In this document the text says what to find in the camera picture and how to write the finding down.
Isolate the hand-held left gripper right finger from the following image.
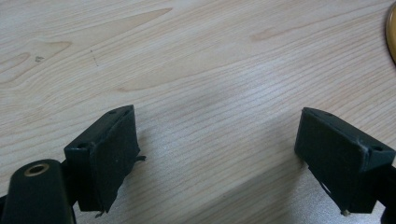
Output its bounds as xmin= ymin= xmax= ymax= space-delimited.
xmin=293 ymin=106 xmax=396 ymax=217

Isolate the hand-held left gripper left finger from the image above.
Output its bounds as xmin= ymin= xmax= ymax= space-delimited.
xmin=64 ymin=104 xmax=148 ymax=218

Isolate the round golden-brown plate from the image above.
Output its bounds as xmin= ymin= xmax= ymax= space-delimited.
xmin=385 ymin=3 xmax=396 ymax=64

